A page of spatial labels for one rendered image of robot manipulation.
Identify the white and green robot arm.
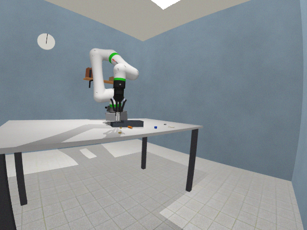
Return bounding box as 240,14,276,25
89,48,139,113

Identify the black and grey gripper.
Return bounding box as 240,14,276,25
110,88,127,121

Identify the dark grey three-compartment bin rack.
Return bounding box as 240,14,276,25
110,120,144,127

